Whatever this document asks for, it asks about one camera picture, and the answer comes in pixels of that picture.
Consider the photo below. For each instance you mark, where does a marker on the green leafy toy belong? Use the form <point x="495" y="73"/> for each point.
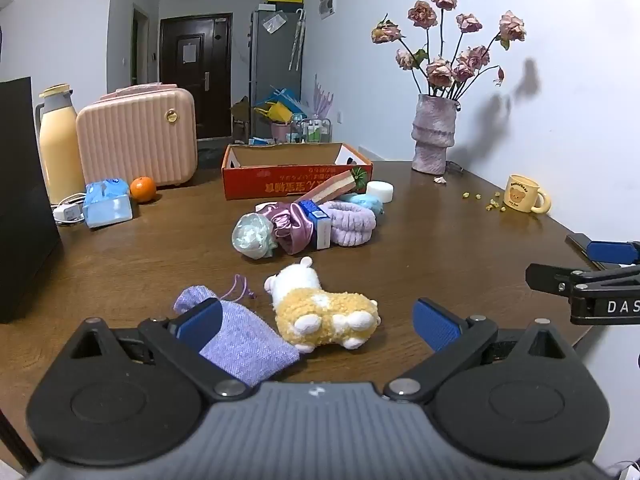
<point x="359" y="176"/>

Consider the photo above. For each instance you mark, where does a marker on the side doorway frame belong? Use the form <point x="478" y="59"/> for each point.
<point x="140" y="45"/>

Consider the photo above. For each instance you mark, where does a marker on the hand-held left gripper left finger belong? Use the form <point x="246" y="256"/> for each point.
<point x="200" y="322"/>

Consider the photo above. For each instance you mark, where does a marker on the grey refrigerator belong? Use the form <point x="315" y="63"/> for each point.
<point x="275" y="60"/>

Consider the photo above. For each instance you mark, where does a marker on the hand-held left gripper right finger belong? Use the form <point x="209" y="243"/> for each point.
<point x="435" y="325"/>

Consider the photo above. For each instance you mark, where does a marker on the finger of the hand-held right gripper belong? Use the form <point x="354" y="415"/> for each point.
<point x="615" y="251"/>
<point x="547" y="277"/>

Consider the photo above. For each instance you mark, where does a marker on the orange tangerine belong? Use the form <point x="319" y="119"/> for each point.
<point x="143" y="190"/>

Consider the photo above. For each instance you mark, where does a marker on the brown floor carton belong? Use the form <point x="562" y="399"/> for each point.
<point x="241" y="115"/>

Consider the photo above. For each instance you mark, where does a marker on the yellow thermos jug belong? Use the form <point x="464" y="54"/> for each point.
<point x="60" y="150"/>

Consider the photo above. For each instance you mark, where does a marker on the clear bag on refrigerator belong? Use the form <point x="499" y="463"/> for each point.
<point x="274" y="23"/>

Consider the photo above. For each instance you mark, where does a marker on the blue tissue pack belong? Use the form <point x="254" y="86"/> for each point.
<point x="107" y="205"/>

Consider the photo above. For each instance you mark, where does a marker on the pink bucket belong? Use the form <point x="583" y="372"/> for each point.
<point x="281" y="132"/>

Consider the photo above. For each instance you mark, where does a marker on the purple wall bouquet wrap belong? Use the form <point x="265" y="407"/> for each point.
<point x="322" y="100"/>

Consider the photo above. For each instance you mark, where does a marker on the pink satin cloth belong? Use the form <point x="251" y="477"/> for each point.
<point x="295" y="232"/>

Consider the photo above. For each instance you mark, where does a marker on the yellow bear mug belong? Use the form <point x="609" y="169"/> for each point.
<point x="522" y="195"/>

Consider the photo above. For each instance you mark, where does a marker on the large black box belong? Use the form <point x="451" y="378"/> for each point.
<point x="25" y="200"/>

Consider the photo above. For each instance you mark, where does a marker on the white hanging umbrella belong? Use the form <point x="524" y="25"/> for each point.
<point x="296" y="40"/>

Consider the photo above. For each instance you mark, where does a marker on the pink sponge block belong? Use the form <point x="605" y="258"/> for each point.
<point x="330" y="187"/>

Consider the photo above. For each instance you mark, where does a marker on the bunch of dried roses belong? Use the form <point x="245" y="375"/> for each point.
<point x="440" y="72"/>

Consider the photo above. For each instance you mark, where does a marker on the purple fuzzy headband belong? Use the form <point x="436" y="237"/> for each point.
<point x="350" y="225"/>

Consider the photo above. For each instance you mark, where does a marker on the white round container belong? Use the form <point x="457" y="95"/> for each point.
<point x="380" y="191"/>

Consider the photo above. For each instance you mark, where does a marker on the yellow and white plush sheep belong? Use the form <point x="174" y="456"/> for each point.
<point x="320" y="305"/>

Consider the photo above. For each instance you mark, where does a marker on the clear iridescent plastic wrap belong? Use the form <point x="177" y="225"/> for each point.
<point x="252" y="235"/>

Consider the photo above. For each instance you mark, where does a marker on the dark brown door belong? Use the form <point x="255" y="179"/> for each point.
<point x="200" y="90"/>

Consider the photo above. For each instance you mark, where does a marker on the white charger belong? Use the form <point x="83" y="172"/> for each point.
<point x="67" y="212"/>

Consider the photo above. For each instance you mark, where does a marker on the mottled pink vase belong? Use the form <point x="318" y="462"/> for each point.
<point x="434" y="130"/>

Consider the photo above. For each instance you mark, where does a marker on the blue plush toy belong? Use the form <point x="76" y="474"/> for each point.
<point x="372" y="203"/>

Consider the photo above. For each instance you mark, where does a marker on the orange cardboard box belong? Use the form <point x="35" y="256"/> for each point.
<point x="260" y="182"/>

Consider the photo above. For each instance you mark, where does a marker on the pink ribbed suitcase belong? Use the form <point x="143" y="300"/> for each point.
<point x="130" y="140"/>

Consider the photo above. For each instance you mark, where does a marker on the blue and white carton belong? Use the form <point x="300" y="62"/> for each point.
<point x="321" y="232"/>

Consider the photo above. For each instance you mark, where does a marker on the paper notice on door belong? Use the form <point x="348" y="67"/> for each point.
<point x="189" y="53"/>

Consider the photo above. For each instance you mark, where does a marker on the scattered yellow crumbs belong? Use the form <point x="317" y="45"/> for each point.
<point x="490" y="205"/>

